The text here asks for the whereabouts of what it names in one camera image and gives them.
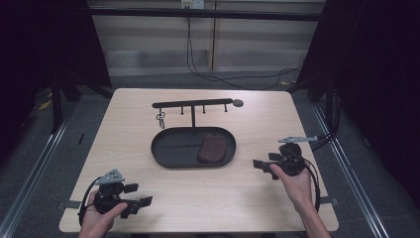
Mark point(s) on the white power outlet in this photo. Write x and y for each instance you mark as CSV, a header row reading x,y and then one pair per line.
x,y
193,4

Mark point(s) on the black horizontal frame bar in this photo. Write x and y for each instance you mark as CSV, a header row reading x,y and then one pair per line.
x,y
204,14

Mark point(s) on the dark curtain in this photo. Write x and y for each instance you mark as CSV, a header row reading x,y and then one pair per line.
x,y
373,82
46,43

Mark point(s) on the black oval tray hook rack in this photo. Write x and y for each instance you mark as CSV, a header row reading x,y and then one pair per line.
x,y
178,148

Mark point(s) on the black metal stand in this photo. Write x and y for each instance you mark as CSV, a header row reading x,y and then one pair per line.
x,y
56,109

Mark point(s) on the person's right hand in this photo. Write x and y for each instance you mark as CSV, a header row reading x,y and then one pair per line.
x,y
298,190

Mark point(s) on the brown leather wallet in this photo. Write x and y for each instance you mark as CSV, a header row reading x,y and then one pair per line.
x,y
212,148

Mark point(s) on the aluminium floor rail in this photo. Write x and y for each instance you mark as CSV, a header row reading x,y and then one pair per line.
x,y
350,172
36,172

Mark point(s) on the grey tape strip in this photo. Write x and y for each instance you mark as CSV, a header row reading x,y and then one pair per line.
x,y
330,201
72,204

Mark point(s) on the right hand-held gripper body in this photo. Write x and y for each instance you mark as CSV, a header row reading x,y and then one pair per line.
x,y
292,158

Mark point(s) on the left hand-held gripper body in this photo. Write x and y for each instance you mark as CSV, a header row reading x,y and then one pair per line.
x,y
110,191

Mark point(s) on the person's left hand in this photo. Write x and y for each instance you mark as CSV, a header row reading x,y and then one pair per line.
x,y
95,223

